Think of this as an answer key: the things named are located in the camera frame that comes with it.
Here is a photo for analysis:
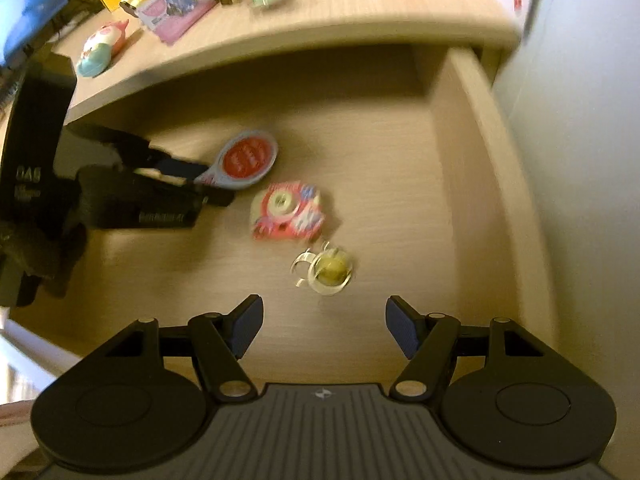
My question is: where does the computer monitor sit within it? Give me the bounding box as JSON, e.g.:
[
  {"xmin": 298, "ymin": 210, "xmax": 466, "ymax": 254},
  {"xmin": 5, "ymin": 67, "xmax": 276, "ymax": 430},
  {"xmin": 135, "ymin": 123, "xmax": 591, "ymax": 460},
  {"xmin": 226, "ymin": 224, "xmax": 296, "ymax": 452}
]
[{"xmin": 0, "ymin": 0, "xmax": 70, "ymax": 69}]

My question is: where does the light wooden drawer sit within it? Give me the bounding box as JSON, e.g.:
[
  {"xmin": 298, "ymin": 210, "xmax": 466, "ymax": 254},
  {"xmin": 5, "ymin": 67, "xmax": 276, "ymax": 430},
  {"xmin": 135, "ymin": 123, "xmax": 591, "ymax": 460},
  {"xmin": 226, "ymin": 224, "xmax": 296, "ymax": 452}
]
[{"xmin": 10, "ymin": 42, "xmax": 562, "ymax": 392}]

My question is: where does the gold bell keyring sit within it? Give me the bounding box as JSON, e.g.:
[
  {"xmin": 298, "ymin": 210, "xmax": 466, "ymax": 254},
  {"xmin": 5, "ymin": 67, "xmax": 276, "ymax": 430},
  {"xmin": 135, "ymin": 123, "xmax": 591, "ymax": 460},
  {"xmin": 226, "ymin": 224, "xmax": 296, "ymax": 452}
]
[{"xmin": 292, "ymin": 241, "xmax": 357, "ymax": 297}]

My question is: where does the blue paddle with red circle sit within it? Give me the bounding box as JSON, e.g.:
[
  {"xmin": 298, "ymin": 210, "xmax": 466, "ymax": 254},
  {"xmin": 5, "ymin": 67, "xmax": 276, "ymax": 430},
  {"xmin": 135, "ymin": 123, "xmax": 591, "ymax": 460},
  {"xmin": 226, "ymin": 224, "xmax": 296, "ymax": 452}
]
[{"xmin": 192, "ymin": 129, "xmax": 280, "ymax": 192}]

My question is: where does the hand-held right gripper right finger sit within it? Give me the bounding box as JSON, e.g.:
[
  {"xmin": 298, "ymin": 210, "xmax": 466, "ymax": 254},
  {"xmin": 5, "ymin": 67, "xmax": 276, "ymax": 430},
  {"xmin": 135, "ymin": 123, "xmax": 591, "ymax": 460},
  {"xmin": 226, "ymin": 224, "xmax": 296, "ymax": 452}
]
[{"xmin": 384, "ymin": 295, "xmax": 544, "ymax": 402}]

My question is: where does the person's left hand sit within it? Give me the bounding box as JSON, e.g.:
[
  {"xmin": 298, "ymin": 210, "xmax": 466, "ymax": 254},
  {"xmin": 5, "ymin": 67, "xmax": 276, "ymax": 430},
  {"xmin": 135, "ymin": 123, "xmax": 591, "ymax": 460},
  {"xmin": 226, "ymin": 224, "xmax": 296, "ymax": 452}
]
[{"xmin": 0, "ymin": 217, "xmax": 89, "ymax": 299}]

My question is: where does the black cable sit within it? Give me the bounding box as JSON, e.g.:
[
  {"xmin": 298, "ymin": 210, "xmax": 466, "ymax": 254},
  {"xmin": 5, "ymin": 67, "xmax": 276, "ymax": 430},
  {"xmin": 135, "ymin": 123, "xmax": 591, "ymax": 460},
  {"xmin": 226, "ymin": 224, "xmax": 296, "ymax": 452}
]
[{"xmin": 47, "ymin": 0, "xmax": 97, "ymax": 44}]

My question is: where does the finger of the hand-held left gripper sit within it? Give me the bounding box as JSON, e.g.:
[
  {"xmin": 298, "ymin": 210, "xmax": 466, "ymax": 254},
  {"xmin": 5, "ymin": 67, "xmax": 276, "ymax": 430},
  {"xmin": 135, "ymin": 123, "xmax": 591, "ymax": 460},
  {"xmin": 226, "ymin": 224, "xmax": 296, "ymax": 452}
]
[
  {"xmin": 80, "ymin": 166, "xmax": 236, "ymax": 232},
  {"xmin": 64, "ymin": 124, "xmax": 211, "ymax": 183}
]

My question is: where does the pastel blue pink toy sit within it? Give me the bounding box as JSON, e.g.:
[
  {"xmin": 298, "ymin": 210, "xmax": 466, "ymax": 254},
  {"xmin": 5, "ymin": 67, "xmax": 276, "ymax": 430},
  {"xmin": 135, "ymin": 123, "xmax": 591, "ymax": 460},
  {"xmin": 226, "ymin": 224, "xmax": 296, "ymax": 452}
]
[{"xmin": 75, "ymin": 18, "xmax": 130, "ymax": 79}]

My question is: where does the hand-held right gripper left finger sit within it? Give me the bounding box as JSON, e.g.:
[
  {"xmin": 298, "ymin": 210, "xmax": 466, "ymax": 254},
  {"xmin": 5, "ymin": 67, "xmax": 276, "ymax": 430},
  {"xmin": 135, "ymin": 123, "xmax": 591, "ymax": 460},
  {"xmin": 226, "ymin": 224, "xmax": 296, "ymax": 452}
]
[{"xmin": 102, "ymin": 294, "xmax": 265, "ymax": 404}]

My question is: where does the pink printed card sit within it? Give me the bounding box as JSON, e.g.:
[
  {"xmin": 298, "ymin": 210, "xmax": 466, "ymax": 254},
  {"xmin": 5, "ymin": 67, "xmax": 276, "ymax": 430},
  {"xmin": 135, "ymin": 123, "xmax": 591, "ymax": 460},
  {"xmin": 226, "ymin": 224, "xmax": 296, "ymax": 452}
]
[{"xmin": 137, "ymin": 0, "xmax": 222, "ymax": 46}]

